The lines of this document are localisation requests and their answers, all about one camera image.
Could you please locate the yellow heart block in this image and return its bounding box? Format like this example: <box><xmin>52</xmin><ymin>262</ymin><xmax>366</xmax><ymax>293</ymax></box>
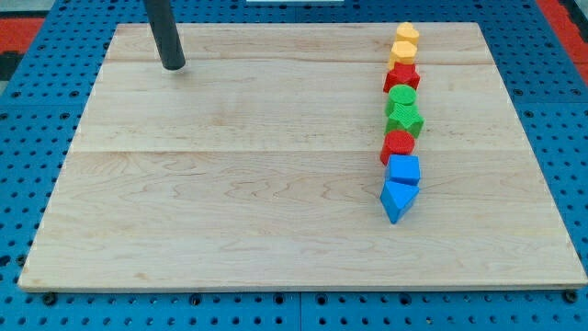
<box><xmin>395</xmin><ymin>22</ymin><xmax>420</xmax><ymax>46</ymax></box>

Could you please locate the light wooden board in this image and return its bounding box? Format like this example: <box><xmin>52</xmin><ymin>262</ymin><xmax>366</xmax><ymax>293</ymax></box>
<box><xmin>18</xmin><ymin>23</ymin><xmax>587</xmax><ymax>292</ymax></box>

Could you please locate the red cylinder block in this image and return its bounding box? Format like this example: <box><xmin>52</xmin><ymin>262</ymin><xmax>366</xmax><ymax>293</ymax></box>
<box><xmin>379</xmin><ymin>130</ymin><xmax>415</xmax><ymax>166</ymax></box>

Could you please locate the blue triangle block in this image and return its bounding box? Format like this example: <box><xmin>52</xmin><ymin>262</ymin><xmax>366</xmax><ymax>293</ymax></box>
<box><xmin>379</xmin><ymin>181</ymin><xmax>420</xmax><ymax>224</ymax></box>

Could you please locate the blue cube block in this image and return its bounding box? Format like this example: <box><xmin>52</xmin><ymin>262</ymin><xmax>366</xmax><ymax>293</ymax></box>
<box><xmin>385</xmin><ymin>154</ymin><xmax>421</xmax><ymax>186</ymax></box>

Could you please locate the green star block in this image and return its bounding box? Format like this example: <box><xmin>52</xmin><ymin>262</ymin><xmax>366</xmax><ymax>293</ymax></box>
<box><xmin>384</xmin><ymin>103</ymin><xmax>424</xmax><ymax>139</ymax></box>

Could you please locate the green cylinder block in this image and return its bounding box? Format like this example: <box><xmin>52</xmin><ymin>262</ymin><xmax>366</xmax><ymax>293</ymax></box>
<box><xmin>385</xmin><ymin>84</ymin><xmax>417</xmax><ymax>116</ymax></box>

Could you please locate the red star block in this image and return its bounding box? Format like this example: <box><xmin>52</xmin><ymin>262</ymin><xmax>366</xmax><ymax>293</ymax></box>
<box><xmin>382</xmin><ymin>63</ymin><xmax>421</xmax><ymax>93</ymax></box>

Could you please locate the yellow hexagon block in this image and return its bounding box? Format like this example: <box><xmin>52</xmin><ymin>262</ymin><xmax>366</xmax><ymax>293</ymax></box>
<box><xmin>388</xmin><ymin>41</ymin><xmax>418</xmax><ymax>70</ymax></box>

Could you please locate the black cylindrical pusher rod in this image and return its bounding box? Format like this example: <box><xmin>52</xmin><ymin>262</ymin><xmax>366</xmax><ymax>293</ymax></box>
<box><xmin>143</xmin><ymin>0</ymin><xmax>186</xmax><ymax>71</ymax></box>

